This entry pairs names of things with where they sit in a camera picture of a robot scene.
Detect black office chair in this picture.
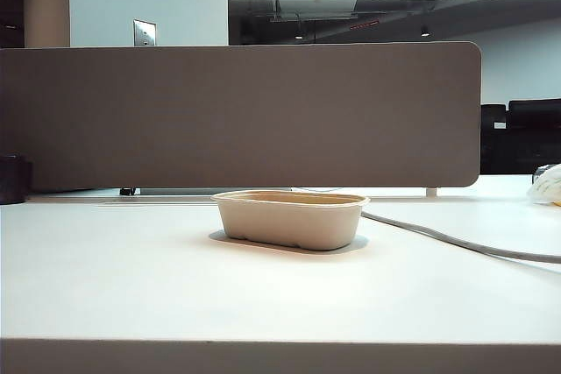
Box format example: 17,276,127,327
507,98,561,175
480,103,509,175

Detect beige paper lunch box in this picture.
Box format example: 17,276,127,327
210,189,372,252

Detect white plastic bag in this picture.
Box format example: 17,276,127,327
527,164,561,208

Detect black cylindrical object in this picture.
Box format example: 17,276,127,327
0,154,34,206

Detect white cable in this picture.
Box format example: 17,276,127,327
360,210,561,265

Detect grey desk divider panel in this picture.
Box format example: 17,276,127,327
0,41,483,194

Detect silver wall plate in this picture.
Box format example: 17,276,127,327
132,18,158,48

